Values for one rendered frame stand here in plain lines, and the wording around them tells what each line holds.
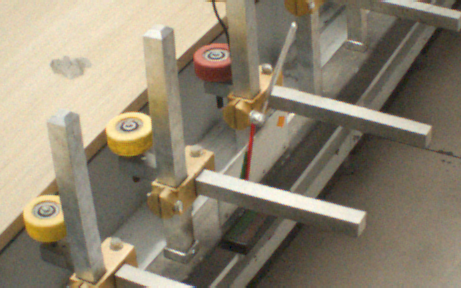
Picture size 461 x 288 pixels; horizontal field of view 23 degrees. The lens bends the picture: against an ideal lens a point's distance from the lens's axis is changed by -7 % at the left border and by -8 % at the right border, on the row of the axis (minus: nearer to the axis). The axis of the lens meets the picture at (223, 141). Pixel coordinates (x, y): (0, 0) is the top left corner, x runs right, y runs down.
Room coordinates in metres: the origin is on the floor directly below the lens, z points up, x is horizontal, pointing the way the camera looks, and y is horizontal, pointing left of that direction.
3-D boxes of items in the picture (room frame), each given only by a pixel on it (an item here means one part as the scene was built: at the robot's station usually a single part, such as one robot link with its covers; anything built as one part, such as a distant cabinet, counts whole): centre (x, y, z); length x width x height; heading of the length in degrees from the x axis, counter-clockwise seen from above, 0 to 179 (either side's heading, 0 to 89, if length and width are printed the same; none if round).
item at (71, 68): (1.83, 0.27, 0.91); 0.09 x 0.07 x 0.02; 52
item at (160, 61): (1.52, 0.08, 0.89); 0.04 x 0.04 x 0.48; 59
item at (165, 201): (1.54, 0.07, 0.83); 0.14 x 0.06 x 0.05; 149
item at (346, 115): (1.71, -0.17, 0.84); 0.43 x 0.03 x 0.04; 59
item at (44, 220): (1.39, 0.28, 0.85); 0.08 x 0.08 x 0.11
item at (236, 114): (1.76, -0.05, 0.85); 0.14 x 0.06 x 0.05; 149
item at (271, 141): (1.70, -0.05, 0.75); 0.26 x 0.01 x 0.10; 149
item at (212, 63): (1.81, 0.00, 0.85); 0.08 x 0.08 x 0.11
